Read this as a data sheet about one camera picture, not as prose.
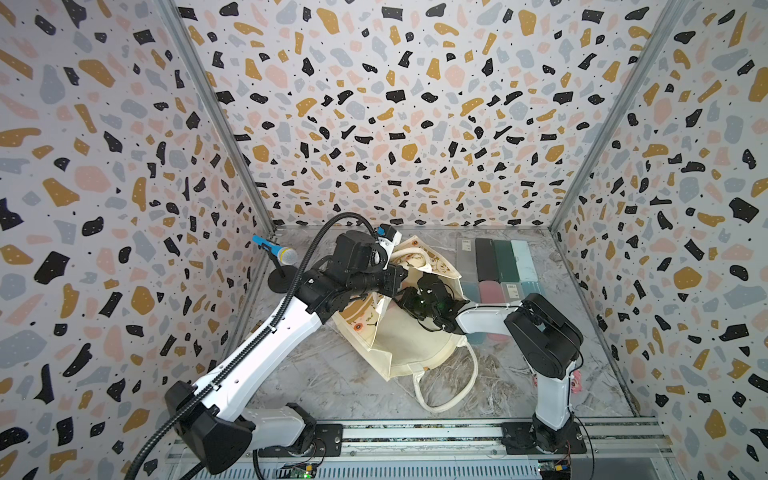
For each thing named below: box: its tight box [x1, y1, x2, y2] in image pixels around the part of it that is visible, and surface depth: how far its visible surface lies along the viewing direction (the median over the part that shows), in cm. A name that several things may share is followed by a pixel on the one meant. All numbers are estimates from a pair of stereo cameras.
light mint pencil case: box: [510, 240, 538, 282], surface depth 112 cm
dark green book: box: [493, 240, 520, 283], surface depth 112 cm
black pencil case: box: [475, 238, 500, 283], surface depth 115 cm
